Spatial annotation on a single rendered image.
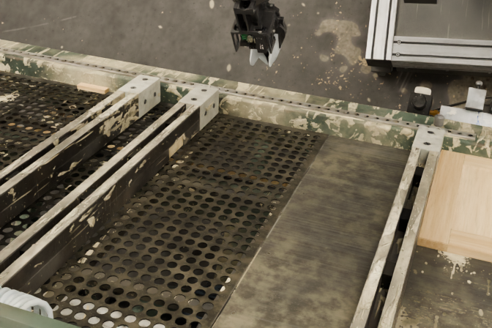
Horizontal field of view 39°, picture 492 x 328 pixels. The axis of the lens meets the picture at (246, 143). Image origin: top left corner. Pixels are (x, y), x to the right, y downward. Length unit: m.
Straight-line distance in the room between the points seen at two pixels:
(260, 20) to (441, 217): 0.55
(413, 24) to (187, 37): 0.95
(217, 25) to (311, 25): 0.39
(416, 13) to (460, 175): 1.03
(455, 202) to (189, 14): 1.73
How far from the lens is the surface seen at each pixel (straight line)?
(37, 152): 1.53
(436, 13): 2.55
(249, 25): 1.25
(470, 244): 1.41
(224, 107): 1.85
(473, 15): 2.55
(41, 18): 3.28
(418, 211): 1.37
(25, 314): 0.80
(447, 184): 1.60
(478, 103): 1.90
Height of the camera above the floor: 2.62
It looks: 72 degrees down
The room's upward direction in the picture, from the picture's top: 60 degrees counter-clockwise
